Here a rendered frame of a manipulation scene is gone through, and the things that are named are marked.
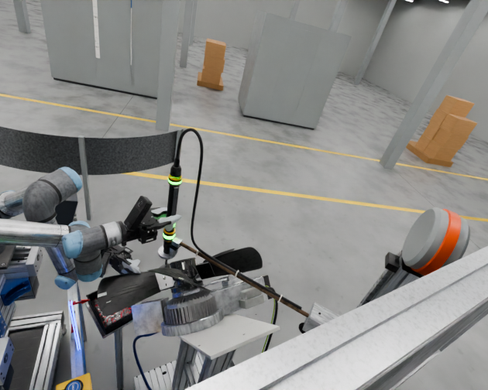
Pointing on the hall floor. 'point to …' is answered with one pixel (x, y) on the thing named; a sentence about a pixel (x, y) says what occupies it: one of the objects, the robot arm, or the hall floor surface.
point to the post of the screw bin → (118, 358)
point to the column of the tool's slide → (405, 274)
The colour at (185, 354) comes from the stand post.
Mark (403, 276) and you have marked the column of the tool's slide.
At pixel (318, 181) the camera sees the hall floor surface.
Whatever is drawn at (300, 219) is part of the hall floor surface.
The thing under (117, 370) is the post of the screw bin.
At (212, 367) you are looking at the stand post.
